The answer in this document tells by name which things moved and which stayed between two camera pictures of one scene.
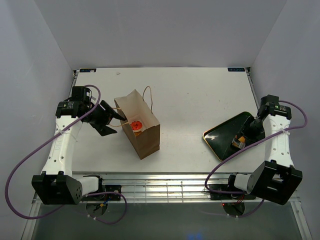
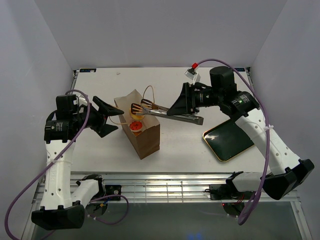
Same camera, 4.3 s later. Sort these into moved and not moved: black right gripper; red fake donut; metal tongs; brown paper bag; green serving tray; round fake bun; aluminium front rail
Moved: metal tongs; black right gripper; round fake bun
Not moved: aluminium front rail; brown paper bag; green serving tray; red fake donut
